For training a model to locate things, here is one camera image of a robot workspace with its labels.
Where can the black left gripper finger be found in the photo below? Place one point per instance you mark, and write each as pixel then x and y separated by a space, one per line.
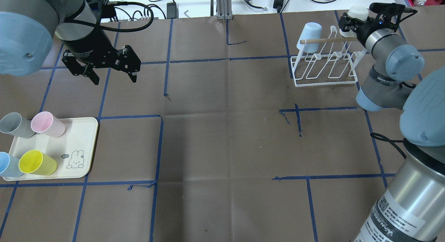
pixel 86 72
pixel 132 73

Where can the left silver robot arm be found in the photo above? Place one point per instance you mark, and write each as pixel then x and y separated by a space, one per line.
pixel 28 28

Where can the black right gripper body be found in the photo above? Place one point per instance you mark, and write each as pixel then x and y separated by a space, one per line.
pixel 366 27

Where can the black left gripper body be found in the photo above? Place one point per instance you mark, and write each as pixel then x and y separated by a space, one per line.
pixel 87 42

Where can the grey ikea cup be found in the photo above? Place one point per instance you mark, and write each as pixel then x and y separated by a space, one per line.
pixel 16 125

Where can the yellow ikea cup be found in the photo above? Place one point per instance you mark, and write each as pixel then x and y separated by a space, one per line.
pixel 37 163

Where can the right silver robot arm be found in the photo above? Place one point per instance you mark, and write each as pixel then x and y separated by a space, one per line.
pixel 412 209

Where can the black power adapter brick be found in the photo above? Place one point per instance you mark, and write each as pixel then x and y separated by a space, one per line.
pixel 172 11

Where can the cream white ikea cup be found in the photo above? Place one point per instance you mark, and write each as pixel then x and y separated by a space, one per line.
pixel 352 19

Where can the white wire cup rack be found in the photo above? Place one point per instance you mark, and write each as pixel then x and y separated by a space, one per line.
pixel 332 64

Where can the cream plastic tray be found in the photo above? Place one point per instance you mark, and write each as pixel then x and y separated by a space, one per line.
pixel 73 151

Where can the light blue ikea cup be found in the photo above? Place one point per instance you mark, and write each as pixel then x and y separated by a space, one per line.
pixel 311 30
pixel 9 165

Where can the pink ikea cup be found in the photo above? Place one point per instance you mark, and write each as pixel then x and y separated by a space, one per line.
pixel 47 124

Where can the aluminium frame post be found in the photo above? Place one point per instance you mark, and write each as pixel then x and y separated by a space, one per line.
pixel 224 9

